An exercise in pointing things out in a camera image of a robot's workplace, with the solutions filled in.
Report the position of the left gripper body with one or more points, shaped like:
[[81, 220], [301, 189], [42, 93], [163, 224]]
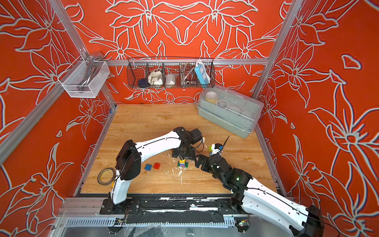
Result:
[[188, 153]]

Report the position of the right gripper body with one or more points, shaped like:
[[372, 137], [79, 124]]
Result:
[[208, 167]]

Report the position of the dark green lego plate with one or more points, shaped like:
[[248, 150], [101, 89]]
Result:
[[183, 165]]

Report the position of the teal blue lego brick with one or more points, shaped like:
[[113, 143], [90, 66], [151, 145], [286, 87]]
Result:
[[148, 167]]

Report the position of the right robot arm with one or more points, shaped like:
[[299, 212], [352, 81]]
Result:
[[251, 196]]

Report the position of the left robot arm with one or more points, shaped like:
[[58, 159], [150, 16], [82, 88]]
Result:
[[129, 159]]

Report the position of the grey lidded storage box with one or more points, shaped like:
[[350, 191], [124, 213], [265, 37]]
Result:
[[230, 110]]

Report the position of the white cloth in basket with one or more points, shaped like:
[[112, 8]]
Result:
[[155, 78]]

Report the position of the tape roll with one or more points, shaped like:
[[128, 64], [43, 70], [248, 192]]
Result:
[[106, 176]]

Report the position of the clear plastic bin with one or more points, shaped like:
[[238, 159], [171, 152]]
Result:
[[85, 79]]

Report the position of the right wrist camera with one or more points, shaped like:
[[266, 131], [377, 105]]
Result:
[[216, 149]]

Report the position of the black wire basket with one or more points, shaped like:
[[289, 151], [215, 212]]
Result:
[[178, 72]]

